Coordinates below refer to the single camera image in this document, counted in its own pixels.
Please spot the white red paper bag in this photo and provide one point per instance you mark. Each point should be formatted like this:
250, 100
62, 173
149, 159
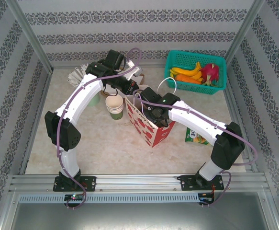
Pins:
141, 122

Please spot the green white paper cup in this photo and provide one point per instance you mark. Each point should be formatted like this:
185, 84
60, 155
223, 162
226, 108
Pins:
114, 103
114, 110
117, 117

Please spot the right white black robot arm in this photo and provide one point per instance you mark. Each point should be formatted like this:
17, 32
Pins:
194, 119

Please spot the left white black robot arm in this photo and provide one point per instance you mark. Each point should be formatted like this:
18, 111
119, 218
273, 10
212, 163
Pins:
81, 98

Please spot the bundle of wrapped straws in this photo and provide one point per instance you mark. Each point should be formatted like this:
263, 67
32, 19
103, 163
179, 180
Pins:
75, 76

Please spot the mint green straw holder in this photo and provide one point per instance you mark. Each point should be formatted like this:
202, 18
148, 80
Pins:
94, 99

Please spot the orange carrot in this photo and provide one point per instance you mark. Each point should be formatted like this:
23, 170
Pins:
187, 78

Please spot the yellow banana bunch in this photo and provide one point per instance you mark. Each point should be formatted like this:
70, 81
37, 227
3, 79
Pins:
187, 72

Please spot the green yellow candy bag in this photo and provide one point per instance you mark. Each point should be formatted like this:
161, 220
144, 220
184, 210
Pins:
196, 139

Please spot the teal plastic basket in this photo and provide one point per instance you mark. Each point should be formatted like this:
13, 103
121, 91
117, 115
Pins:
182, 58

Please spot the pink dragon fruit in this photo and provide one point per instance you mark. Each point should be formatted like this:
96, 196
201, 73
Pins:
209, 71

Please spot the aluminium table edge rail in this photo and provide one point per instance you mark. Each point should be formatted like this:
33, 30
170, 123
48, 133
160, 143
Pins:
37, 115
234, 115

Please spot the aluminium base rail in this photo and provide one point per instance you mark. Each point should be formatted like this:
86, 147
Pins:
134, 182

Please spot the aluminium frame post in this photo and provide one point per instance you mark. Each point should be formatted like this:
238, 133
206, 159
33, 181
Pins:
244, 31
31, 36

